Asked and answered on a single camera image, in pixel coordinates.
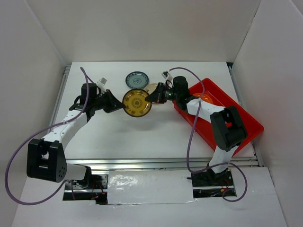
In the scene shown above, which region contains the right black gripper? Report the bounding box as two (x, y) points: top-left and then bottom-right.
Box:
(145, 82), (180, 104)

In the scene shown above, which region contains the white foil-taped panel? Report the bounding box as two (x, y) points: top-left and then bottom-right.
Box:
(107, 170), (194, 205)

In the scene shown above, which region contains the red plastic bin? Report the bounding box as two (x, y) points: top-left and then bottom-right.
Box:
(173, 78), (265, 158)

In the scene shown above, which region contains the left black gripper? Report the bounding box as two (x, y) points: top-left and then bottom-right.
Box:
(92, 89), (125, 114)

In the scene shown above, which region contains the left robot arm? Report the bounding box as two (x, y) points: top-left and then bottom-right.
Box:
(27, 83), (125, 189)

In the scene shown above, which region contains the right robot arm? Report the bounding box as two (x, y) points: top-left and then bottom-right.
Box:
(145, 76), (248, 185)

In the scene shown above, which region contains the blue patterned plate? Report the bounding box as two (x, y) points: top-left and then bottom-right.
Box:
(125, 71), (149, 89)

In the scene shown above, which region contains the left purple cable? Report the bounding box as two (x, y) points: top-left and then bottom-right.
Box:
(4, 67), (97, 205)

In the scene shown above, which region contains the beige floral plate back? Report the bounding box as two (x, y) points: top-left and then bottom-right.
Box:
(144, 83), (160, 105)

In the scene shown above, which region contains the orange plate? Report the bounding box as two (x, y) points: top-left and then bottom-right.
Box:
(193, 93), (213, 104)

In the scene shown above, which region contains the yellow patterned plate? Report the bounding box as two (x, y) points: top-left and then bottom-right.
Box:
(122, 89), (152, 118)

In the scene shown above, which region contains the aluminium rail frame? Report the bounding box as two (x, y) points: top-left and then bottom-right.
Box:
(51, 65), (263, 173)

